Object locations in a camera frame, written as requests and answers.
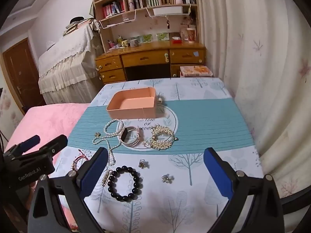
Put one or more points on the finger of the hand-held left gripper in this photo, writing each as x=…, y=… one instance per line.
x=54, y=143
x=30, y=142

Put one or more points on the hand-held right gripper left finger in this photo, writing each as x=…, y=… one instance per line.
x=94, y=173

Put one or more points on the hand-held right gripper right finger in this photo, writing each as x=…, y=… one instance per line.
x=216, y=174

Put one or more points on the pink band smartwatch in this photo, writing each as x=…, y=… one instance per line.
x=124, y=136

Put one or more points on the pink rectangular tray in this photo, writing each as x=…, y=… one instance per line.
x=131, y=111

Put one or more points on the small silver clasp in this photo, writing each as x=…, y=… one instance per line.
x=107, y=176

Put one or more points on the pink fluffy blanket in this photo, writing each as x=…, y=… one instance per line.
x=48, y=121

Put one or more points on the small gold round brooch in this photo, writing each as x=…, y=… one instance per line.
x=97, y=134

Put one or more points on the tree print tablecloth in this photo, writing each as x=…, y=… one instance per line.
x=175, y=199

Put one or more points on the small flower earring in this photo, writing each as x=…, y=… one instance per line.
x=142, y=163
x=166, y=178

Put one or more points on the small silver earring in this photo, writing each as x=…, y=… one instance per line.
x=146, y=144

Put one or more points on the brown wooden door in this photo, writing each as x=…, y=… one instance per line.
x=20, y=75

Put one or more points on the white lace cover cloth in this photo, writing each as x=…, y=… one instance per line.
x=65, y=65

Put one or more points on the small white bead earring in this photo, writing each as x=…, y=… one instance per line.
x=160, y=99

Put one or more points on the book on stool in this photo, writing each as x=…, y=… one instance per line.
x=195, y=70

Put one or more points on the white floral curtain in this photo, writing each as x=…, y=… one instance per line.
x=262, y=65

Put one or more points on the stack of books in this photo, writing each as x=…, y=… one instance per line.
x=75, y=26

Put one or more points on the yellow patterned mug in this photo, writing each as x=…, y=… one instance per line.
x=124, y=43

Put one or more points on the wooden desk with drawers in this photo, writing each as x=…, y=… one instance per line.
x=145, y=58

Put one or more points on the white mug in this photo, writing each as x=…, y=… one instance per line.
x=134, y=43

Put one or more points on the printed paper cup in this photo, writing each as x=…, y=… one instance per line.
x=191, y=34

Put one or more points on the row of green picture cards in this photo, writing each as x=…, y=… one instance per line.
x=151, y=37

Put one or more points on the round printed tin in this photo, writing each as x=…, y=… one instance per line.
x=183, y=34

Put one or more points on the wooden bookshelf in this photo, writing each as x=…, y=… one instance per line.
x=141, y=21

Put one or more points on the hanging keys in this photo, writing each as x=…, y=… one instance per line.
x=168, y=24

